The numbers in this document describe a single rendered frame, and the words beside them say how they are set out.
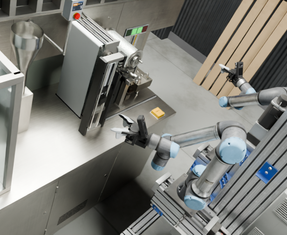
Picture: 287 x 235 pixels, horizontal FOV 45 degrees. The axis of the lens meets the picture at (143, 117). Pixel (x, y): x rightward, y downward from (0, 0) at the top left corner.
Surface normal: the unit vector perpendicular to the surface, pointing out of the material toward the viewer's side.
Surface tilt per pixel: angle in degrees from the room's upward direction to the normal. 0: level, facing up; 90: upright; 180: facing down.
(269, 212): 90
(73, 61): 90
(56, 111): 0
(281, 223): 90
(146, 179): 0
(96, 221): 0
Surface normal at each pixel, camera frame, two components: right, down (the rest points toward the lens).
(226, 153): -0.21, 0.49
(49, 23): 0.69, 0.63
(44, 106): 0.32, -0.70
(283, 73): -0.63, 0.35
